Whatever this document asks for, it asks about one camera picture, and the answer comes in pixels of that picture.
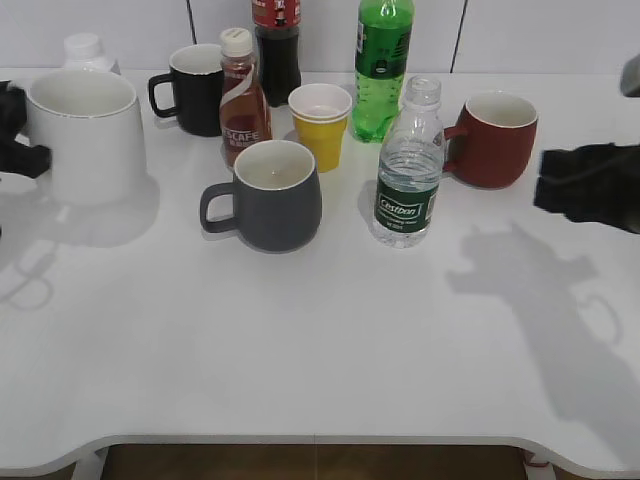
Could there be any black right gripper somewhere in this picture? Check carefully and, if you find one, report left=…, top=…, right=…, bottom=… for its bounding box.
left=533, top=143, right=639, bottom=234

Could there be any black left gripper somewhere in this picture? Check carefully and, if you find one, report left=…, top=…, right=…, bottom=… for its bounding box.
left=0, top=82, right=52, bottom=179

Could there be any white mug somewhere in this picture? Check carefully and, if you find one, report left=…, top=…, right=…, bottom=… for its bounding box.
left=26, top=69, right=146, bottom=206

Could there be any clear Cestbon water bottle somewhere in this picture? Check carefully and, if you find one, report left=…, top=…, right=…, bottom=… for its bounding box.
left=373, top=75, right=446, bottom=249

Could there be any red mug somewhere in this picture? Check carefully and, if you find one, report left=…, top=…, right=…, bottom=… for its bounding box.
left=443, top=91, right=538, bottom=189

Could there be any black mug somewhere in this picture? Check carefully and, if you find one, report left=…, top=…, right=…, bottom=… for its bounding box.
left=147, top=44, right=224, bottom=137

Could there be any grey mug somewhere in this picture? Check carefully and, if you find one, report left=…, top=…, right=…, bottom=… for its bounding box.
left=199, top=140, right=322, bottom=253

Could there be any white yogurt bottle purple label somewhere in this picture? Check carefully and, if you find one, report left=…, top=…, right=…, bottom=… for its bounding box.
left=62, top=32, right=120, bottom=74

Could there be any Nescafe coffee bottle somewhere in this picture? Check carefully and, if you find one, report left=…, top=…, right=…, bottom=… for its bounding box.
left=219, top=27, right=273, bottom=168

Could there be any green soda bottle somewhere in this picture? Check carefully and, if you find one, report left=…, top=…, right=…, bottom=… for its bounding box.
left=352, top=0, right=415, bottom=143

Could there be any yellow paper cup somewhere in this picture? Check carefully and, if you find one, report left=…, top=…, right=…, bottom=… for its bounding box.
left=288, top=83, right=352, bottom=173

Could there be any cola bottle red label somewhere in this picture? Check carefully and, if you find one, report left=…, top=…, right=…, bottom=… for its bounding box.
left=251, top=0, right=301, bottom=107

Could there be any white table leg right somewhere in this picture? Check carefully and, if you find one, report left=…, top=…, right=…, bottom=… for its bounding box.
left=519, top=449, right=556, bottom=480

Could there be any white table leg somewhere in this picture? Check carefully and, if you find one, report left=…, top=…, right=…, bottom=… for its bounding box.
left=519, top=449, right=556, bottom=480
left=71, top=447, right=109, bottom=480

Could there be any white table leg left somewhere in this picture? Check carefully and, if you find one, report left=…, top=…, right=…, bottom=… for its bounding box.
left=71, top=447, right=109, bottom=480

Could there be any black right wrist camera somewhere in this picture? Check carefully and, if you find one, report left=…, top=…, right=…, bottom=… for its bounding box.
left=619, top=54, right=640, bottom=98

